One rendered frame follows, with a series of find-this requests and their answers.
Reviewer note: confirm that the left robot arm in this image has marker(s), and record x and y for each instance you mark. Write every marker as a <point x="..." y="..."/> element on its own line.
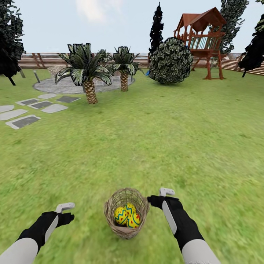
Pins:
<point x="27" y="246"/>

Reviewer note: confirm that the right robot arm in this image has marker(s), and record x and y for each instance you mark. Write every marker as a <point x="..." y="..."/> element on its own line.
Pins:
<point x="192" y="245"/>

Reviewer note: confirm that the wicker basket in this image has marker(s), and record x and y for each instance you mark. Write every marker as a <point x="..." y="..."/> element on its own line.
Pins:
<point x="119" y="199"/>

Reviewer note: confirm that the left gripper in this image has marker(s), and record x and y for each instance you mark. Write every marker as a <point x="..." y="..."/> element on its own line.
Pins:
<point x="65" y="218"/>

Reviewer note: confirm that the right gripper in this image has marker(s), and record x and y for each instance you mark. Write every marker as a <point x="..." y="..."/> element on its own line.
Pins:
<point x="155" y="200"/>

